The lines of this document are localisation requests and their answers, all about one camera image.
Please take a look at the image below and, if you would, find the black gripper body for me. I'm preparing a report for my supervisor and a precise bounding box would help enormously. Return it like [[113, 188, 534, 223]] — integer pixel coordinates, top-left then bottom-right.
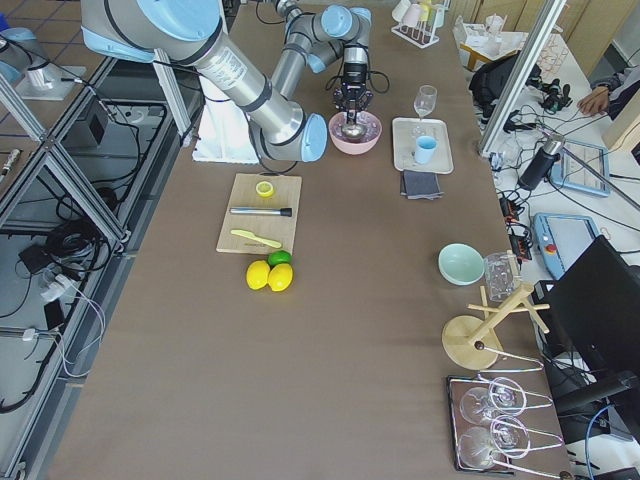
[[333, 45, 373, 111]]

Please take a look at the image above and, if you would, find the metal ice scoop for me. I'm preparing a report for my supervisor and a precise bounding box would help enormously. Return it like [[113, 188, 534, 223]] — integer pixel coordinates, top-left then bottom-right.
[[341, 111, 367, 140]]

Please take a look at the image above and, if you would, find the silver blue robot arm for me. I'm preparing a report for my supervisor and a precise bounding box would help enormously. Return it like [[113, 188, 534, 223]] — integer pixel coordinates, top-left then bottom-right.
[[81, 1, 372, 162]]

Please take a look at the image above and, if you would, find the clear ice cubes pile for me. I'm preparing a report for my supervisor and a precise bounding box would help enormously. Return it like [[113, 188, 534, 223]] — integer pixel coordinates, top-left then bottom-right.
[[329, 112, 380, 143]]

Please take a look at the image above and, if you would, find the blue plastic cup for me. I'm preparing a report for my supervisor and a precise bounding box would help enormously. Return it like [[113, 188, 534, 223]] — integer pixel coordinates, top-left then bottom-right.
[[414, 135, 438, 165]]

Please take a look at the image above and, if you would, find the pink cup on rack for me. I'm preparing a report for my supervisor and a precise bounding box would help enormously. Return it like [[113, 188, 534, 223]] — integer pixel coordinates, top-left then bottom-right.
[[392, 0, 422, 28]]

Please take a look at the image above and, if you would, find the yellow cup on rack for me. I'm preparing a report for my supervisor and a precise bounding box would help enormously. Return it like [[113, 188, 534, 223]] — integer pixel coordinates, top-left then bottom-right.
[[419, 0, 432, 23]]

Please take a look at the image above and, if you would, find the pink bowl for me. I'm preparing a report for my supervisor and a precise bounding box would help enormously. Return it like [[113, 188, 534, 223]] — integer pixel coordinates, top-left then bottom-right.
[[328, 111, 382, 155]]

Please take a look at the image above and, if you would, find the cream serving tray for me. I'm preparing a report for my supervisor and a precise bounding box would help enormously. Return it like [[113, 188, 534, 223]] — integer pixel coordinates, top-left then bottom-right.
[[392, 117, 454, 174]]

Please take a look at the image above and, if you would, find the clear wine glass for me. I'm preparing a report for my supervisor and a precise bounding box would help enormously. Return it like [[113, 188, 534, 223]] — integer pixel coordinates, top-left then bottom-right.
[[412, 85, 438, 138]]

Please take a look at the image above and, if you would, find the dark grey folded cloth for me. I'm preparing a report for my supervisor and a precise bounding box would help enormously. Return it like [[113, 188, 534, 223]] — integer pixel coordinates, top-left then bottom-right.
[[400, 170, 443, 200]]

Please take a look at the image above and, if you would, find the wooden cutting board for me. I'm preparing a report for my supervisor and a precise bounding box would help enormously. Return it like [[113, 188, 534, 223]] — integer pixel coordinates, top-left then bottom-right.
[[216, 173, 302, 254]]

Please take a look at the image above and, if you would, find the half lemon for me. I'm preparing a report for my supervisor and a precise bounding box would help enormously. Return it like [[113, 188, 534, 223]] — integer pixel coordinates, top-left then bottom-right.
[[255, 180, 275, 198]]

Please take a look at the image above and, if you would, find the metal muddler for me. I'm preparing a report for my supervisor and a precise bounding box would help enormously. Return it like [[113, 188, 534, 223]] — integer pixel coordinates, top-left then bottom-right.
[[229, 206, 293, 217]]

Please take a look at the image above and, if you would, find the black bag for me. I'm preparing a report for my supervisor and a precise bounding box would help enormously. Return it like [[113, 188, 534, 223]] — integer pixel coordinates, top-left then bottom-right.
[[469, 54, 519, 107]]

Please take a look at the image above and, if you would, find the white product box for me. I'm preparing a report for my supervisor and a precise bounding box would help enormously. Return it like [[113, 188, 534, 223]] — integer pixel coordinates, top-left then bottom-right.
[[459, 14, 527, 56]]

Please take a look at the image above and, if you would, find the yellow plastic knife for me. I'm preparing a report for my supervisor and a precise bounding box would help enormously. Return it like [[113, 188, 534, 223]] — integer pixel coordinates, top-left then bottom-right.
[[230, 229, 282, 249]]

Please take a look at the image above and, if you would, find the green lime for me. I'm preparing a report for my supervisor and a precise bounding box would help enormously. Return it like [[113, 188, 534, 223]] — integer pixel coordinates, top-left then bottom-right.
[[267, 250, 292, 267]]

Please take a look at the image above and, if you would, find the yellow lemon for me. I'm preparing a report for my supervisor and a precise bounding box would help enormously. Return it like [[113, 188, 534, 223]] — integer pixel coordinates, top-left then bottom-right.
[[245, 260, 271, 290], [267, 263, 294, 292]]

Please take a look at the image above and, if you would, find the mint green bowl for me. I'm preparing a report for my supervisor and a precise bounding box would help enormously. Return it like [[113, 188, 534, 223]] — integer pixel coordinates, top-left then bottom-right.
[[438, 243, 485, 286]]

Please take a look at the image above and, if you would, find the black water bottle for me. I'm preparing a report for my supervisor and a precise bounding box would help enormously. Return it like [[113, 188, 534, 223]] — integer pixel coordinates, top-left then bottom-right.
[[517, 137, 564, 191]]

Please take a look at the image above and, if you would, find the clear glass mug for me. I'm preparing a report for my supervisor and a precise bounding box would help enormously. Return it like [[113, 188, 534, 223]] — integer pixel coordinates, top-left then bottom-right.
[[484, 250, 520, 302]]

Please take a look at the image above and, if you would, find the blue teach pendant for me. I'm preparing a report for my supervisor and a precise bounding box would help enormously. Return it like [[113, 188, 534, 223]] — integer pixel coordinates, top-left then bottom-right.
[[549, 139, 610, 197], [532, 213, 599, 279]]

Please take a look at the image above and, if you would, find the wooden mug tree stand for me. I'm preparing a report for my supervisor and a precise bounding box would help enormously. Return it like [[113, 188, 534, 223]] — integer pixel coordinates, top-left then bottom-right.
[[441, 283, 550, 373]]

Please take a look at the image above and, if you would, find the black monitor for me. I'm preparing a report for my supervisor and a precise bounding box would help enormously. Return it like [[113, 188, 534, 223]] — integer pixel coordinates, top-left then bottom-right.
[[547, 236, 639, 374]]

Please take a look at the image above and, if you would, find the black tray with glasses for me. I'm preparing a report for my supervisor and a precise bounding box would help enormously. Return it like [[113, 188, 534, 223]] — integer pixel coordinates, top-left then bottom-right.
[[446, 376, 573, 479]]

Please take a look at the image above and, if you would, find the white wire cup rack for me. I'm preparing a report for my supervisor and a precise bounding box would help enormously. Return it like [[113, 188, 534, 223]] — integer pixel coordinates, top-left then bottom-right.
[[391, 5, 445, 49]]

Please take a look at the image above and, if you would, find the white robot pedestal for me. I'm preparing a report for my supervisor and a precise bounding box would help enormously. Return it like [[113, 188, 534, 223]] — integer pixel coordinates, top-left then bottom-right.
[[193, 77, 258, 165]]

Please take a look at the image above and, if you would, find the aluminium frame post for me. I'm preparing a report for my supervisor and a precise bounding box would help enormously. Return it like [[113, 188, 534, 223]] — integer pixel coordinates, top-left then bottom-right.
[[478, 0, 566, 158]]

